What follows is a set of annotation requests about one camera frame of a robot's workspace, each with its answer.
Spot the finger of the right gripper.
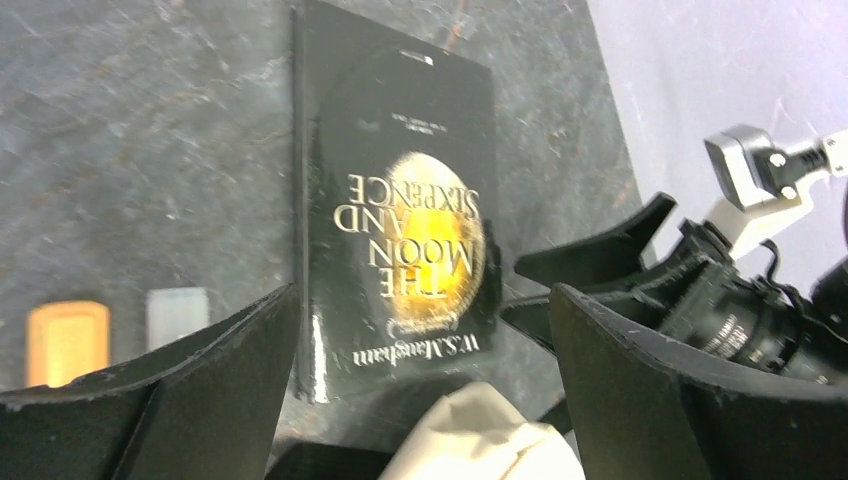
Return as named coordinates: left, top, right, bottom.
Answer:
left=514, top=193, right=677, bottom=287
left=498, top=295, right=555, bottom=352

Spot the coral highlighter pen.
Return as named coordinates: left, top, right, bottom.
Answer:
left=146, top=287, right=210, bottom=351

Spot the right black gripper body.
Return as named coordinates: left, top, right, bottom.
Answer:
left=656, top=221, right=802, bottom=371

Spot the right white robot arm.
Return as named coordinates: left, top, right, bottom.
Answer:
left=514, top=193, right=847, bottom=385

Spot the black book gold emblem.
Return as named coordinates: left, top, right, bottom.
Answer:
left=294, top=1, right=502, bottom=403

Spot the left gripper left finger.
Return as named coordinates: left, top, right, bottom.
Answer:
left=1, top=285, right=301, bottom=479

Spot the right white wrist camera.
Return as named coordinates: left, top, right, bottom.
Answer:
left=704, top=125, right=847, bottom=260

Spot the cream canvas backpack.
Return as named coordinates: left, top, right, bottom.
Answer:
left=380, top=382, right=586, bottom=480

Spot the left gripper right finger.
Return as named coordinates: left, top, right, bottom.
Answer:
left=550, top=285, right=847, bottom=479

